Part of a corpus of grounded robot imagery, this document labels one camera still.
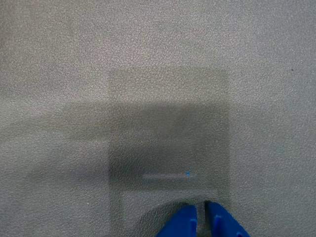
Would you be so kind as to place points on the grey mat with NOWROBO print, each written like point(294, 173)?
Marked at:
point(98, 74)

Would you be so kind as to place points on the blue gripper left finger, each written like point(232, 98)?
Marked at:
point(184, 222)

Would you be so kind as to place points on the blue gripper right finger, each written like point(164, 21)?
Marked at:
point(222, 224)

